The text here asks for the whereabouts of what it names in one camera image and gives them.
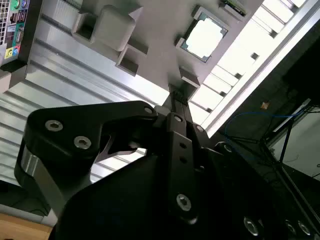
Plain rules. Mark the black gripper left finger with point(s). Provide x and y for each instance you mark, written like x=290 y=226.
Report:
x=75 y=120

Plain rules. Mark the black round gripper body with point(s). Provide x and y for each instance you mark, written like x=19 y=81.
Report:
x=125 y=200

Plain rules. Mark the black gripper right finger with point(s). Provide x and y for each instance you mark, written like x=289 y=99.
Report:
x=200 y=140

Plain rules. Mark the silver CPU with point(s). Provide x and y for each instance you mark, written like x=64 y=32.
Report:
x=205 y=37

